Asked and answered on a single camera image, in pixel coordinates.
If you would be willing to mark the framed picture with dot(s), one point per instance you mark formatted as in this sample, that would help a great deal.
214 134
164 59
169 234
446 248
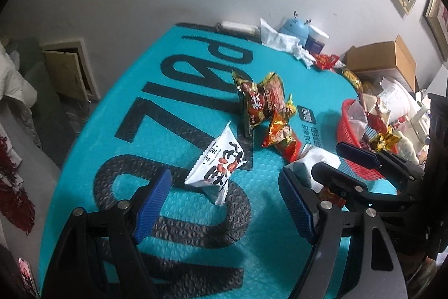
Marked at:
439 22

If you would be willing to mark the dark red snack packet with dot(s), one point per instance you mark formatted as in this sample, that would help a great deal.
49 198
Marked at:
250 103

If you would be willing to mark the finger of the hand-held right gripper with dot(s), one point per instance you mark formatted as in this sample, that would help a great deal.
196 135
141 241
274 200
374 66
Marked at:
357 155
336 176

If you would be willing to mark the wall hatch door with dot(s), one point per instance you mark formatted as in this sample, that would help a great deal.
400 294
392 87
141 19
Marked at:
66 71

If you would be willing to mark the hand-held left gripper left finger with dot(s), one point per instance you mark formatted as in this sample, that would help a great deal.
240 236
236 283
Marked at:
154 204

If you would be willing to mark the white plush toy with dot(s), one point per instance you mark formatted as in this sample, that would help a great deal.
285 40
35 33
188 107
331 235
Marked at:
407 145

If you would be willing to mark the orange red snack packet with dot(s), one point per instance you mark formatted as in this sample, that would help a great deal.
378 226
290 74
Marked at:
330 196

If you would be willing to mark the grey sofa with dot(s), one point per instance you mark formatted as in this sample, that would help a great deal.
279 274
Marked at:
38 159

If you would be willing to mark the white peanut snack packet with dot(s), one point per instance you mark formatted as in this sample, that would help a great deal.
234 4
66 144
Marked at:
217 166

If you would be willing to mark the red plastic basket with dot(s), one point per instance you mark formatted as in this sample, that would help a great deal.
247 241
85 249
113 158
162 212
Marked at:
346 131

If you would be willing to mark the red cartoon snack packet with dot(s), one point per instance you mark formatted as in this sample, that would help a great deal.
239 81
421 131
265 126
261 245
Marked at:
280 134

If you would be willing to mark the cardboard box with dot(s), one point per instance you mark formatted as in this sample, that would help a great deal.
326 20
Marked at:
374 57

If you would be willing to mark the white jar navy label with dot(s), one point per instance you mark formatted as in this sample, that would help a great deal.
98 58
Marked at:
316 39

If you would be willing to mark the blue humidifier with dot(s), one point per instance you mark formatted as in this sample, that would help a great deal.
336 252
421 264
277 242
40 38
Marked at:
294 27

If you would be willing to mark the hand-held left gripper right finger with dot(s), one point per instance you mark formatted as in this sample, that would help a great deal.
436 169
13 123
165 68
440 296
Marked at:
297 208

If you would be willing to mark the red candy packet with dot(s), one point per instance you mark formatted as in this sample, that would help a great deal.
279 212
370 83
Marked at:
325 61

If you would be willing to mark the red knitted cloth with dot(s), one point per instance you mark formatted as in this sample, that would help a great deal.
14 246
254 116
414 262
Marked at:
14 187

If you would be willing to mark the plain white packet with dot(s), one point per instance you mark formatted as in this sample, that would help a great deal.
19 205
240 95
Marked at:
315 159

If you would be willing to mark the crumpled white tissue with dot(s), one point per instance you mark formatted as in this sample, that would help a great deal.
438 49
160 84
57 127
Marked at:
276 38

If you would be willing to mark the white jacket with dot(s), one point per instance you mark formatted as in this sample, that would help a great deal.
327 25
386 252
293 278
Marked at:
14 81

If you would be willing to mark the red gold-edged snack packet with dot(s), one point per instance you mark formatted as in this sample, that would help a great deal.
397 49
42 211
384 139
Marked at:
274 88

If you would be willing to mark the gold lollipop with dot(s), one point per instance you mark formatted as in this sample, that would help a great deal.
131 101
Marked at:
290 108

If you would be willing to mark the yellow patterned snack bag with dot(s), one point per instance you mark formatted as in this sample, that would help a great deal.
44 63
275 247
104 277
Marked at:
350 76

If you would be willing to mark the pink printed card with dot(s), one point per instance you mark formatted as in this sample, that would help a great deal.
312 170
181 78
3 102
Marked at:
28 276

